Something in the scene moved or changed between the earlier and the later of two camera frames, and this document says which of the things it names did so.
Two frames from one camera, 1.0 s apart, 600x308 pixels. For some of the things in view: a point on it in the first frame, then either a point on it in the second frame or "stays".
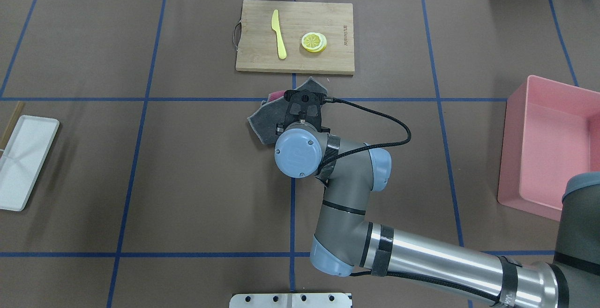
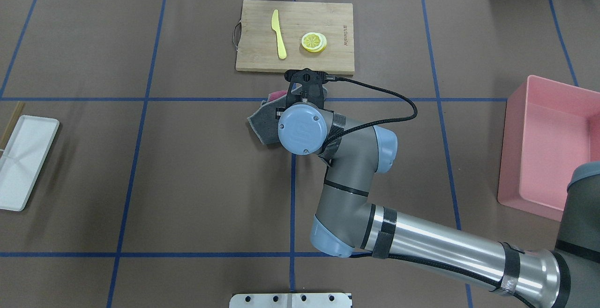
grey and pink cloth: [264, 120] stays
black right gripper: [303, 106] to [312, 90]
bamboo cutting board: [258, 48] stays
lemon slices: [314, 42] stays
